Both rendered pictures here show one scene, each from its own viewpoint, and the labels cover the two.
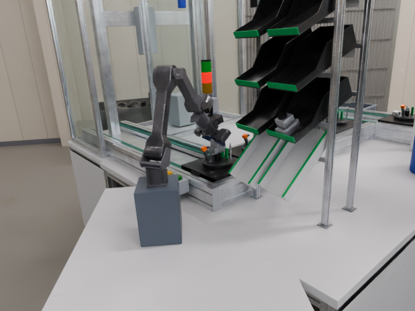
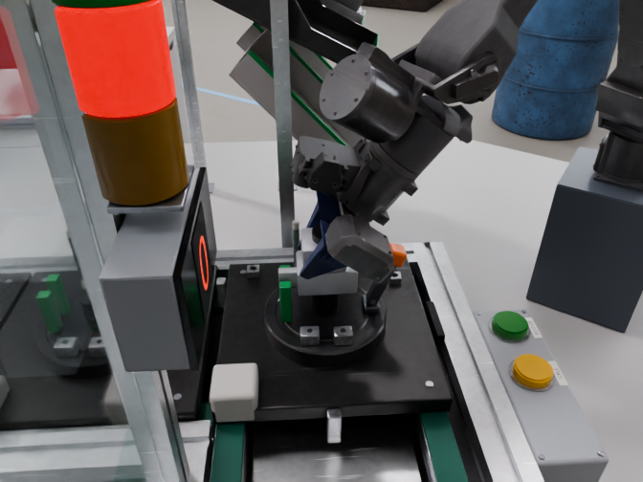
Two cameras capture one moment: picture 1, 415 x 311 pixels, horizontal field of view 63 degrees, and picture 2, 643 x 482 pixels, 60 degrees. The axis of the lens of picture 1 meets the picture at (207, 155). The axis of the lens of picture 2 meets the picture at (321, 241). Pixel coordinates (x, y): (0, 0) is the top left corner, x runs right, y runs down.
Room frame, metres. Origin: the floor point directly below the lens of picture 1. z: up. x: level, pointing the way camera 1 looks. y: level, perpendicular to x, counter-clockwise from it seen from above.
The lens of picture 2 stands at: (1.83, 0.23, 1.41)
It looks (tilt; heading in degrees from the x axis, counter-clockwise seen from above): 35 degrees down; 215
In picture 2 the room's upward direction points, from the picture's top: straight up
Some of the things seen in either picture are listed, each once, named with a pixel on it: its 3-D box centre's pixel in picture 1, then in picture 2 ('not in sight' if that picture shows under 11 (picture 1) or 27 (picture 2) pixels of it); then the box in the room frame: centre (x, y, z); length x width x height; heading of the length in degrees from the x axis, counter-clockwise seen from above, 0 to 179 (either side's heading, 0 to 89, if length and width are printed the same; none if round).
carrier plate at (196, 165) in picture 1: (217, 166); (324, 327); (1.44, -0.04, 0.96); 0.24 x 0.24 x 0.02; 39
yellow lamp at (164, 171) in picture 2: (207, 87); (137, 144); (1.66, -0.02, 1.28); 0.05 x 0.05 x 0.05
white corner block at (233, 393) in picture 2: not in sight; (234, 392); (1.57, -0.06, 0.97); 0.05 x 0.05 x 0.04; 39
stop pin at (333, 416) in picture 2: not in sight; (333, 426); (1.53, 0.03, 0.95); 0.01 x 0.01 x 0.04; 39
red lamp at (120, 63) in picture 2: (206, 77); (118, 52); (1.66, -0.02, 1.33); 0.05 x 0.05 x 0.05
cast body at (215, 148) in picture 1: (218, 144); (317, 257); (1.44, -0.05, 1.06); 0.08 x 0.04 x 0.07; 129
